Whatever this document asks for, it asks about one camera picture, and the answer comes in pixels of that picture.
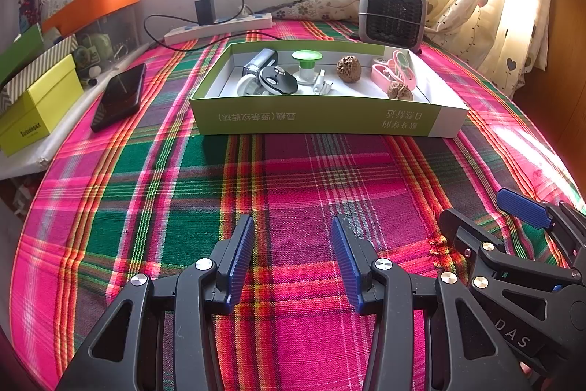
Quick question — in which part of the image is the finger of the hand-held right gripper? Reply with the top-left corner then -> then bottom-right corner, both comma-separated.
438,208 -> 574,284
496,188 -> 586,264

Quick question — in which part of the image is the green mug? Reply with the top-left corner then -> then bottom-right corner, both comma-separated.
75,31 -> 113,71

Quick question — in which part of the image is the yellow-green box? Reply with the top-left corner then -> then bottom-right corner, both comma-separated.
0,54 -> 86,158

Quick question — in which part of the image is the orange box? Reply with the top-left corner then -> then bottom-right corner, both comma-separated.
41,0 -> 140,37

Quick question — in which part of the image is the wooden cabinet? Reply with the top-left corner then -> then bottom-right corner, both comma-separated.
513,0 -> 586,172

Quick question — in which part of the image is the white power strip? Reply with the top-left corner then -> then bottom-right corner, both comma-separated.
164,13 -> 274,46

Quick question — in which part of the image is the floral pillow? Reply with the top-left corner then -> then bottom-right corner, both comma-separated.
275,0 -> 363,22

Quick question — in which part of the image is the black charger adapter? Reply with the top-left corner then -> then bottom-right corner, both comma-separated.
195,0 -> 216,25

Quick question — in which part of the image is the black rectangular device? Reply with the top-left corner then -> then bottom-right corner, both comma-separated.
242,48 -> 278,80

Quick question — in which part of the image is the black oval disc with holes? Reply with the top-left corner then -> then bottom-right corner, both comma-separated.
260,68 -> 298,95

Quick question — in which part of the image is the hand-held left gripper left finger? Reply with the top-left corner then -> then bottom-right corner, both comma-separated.
55,214 -> 255,391

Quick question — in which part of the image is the grey portable heater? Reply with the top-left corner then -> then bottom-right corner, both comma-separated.
358,0 -> 428,46

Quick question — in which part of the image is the black charger cable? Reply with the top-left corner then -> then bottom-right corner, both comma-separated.
144,0 -> 249,52

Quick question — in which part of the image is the green and white cardboard box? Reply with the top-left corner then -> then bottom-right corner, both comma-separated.
189,42 -> 470,139

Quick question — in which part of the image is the striped box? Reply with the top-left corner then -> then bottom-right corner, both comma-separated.
0,34 -> 78,103

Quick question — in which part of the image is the grey round disc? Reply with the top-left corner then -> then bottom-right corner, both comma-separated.
237,77 -> 264,97

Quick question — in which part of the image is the green mushroom-shaped holder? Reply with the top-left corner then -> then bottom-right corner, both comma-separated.
292,50 -> 324,84

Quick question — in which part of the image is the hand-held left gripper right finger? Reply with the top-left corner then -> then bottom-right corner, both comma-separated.
331,215 -> 532,391

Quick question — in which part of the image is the black smartphone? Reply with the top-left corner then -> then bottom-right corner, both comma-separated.
90,63 -> 147,133

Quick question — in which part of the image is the pink green plaid blanket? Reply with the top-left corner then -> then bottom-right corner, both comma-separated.
14,18 -> 586,391

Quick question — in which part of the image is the brown walnut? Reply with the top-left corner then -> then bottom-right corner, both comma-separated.
336,56 -> 363,84
387,82 -> 415,101

